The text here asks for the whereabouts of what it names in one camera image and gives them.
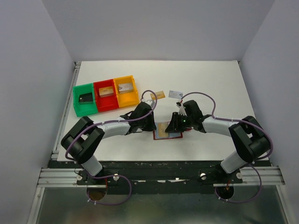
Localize gold card stack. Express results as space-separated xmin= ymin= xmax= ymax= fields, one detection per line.
xmin=99 ymin=86 xmax=114 ymax=97

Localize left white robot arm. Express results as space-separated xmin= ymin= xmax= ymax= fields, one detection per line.
xmin=60 ymin=100 xmax=156 ymax=184

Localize red leather card holder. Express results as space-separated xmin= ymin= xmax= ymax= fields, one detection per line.
xmin=152 ymin=121 xmax=184 ymax=140

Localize green plastic bin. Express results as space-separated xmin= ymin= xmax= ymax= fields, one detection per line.
xmin=73 ymin=83 xmax=98 ymax=117

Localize black card stack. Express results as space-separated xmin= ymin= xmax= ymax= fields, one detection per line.
xmin=78 ymin=92 xmax=93 ymax=104

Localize red plastic bin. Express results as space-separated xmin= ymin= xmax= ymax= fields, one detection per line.
xmin=93 ymin=79 xmax=119 ymax=112

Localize aluminium frame rail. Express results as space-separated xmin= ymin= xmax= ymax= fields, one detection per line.
xmin=36 ymin=61 xmax=82 ymax=187

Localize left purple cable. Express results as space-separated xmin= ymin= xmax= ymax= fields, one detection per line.
xmin=64 ymin=90 xmax=157 ymax=206

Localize silver card stack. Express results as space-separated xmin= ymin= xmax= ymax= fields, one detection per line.
xmin=118 ymin=83 xmax=134 ymax=94

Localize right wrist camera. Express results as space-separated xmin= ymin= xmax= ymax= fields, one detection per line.
xmin=176 ymin=99 xmax=187 ymax=116

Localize white VIP card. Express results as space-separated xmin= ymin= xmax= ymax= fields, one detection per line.
xmin=168 ymin=91 xmax=183 ymax=99

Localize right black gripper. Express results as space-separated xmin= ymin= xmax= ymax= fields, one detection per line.
xmin=165 ymin=112 xmax=193 ymax=133

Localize gold VIP card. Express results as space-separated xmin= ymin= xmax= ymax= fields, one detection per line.
xmin=150 ymin=91 xmax=165 ymax=100
xmin=157 ymin=122 xmax=169 ymax=138

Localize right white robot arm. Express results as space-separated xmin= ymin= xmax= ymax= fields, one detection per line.
xmin=165 ymin=100 xmax=271 ymax=183

